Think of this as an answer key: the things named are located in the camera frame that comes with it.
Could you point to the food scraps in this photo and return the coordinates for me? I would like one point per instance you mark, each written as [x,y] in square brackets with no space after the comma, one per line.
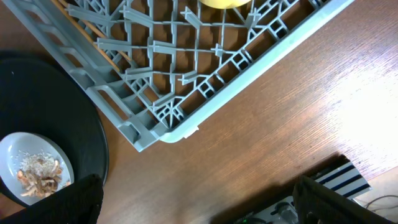
[41,175]

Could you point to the grey dishwasher rack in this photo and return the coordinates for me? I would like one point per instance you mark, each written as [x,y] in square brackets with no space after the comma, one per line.
[187,59]

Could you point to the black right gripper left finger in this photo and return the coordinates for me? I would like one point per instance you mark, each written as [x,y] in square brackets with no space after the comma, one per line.
[78,203]

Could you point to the black round tray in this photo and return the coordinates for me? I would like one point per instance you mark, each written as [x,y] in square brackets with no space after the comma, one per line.
[39,98]

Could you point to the wooden chopstick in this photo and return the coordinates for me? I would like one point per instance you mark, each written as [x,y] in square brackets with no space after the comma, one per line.
[96,30]
[85,35]

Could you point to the grey plate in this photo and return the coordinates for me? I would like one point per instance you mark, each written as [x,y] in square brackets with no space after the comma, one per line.
[16,147]

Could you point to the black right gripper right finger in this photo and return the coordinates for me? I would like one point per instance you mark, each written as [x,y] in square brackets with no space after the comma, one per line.
[315,203]

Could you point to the yellow bowl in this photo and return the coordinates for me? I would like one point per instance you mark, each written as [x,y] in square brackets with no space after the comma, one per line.
[224,4]

